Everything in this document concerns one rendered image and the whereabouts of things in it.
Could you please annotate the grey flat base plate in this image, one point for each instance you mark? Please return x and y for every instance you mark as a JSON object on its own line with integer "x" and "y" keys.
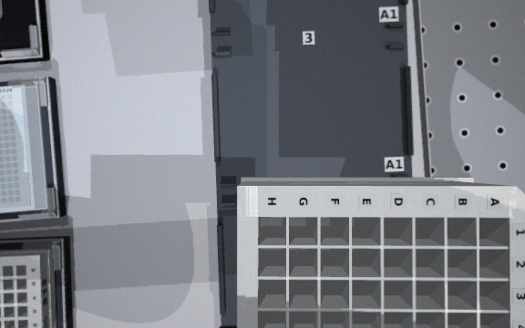
{"x": 474, "y": 60}

